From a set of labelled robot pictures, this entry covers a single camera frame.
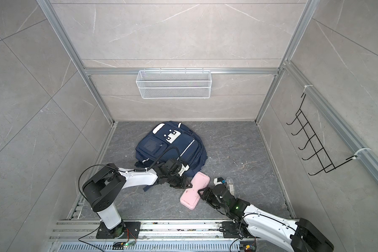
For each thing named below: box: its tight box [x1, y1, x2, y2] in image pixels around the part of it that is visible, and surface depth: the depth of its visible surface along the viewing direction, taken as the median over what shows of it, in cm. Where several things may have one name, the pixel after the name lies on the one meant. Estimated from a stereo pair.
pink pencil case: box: [180, 172, 211, 210], surface depth 85 cm
